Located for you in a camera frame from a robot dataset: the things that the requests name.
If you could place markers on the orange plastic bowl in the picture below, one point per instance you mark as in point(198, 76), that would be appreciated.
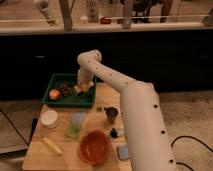
point(94, 148)

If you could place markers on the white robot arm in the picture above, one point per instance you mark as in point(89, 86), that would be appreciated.
point(147, 138)

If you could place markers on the red yellow apple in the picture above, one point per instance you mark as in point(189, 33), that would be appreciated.
point(54, 94)

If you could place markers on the dark grape bunch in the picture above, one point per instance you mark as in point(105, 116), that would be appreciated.
point(65, 89)

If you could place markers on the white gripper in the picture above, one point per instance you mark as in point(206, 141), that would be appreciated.
point(83, 87)

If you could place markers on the white handled brush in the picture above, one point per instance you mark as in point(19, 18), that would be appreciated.
point(115, 133)

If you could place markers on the green transparent measuring cup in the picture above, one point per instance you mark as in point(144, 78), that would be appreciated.
point(74, 126)

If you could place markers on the white cup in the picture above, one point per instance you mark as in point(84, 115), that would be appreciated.
point(49, 118)

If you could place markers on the green plastic tray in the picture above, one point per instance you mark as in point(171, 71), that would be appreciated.
point(69, 97)

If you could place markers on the blue sponge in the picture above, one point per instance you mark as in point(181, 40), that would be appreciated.
point(122, 152)

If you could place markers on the small metal cup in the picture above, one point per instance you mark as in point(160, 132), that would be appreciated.
point(111, 113)

